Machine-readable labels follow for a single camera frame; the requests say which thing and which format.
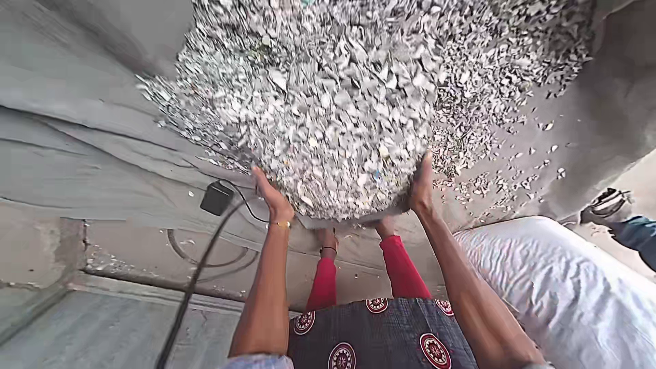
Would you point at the person's left hand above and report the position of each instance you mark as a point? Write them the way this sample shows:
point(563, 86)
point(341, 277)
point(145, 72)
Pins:
point(278, 202)

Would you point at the person's right hand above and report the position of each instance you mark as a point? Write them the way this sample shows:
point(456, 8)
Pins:
point(422, 194)

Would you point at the person's right thumb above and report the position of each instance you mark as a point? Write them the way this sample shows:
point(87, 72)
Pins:
point(426, 166)

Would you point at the person's left thumb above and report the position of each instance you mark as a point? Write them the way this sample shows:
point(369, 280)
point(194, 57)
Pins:
point(262, 180)

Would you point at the person's left forearm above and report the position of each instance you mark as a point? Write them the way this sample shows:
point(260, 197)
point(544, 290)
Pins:
point(266, 292)

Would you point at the person's right forearm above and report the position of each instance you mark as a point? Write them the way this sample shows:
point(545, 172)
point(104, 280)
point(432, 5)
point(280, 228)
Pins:
point(469, 282)

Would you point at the black box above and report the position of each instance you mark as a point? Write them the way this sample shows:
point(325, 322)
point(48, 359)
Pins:
point(217, 198)

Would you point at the heap of larger white flakes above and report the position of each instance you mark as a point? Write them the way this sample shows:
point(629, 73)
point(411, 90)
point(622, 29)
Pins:
point(338, 159)

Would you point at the person's legs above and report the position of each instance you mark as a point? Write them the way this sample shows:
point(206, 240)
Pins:
point(402, 266)

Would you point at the pile of small white scraps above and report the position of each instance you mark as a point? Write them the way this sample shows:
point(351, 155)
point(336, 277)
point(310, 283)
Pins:
point(476, 61)

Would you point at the person's body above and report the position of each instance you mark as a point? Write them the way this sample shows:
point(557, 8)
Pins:
point(389, 333)

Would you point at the white sack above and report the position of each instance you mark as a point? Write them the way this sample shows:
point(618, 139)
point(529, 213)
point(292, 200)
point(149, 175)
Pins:
point(569, 287)

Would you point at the grey tarp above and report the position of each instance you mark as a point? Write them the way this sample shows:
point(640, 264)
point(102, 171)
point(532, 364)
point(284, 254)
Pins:
point(71, 159)

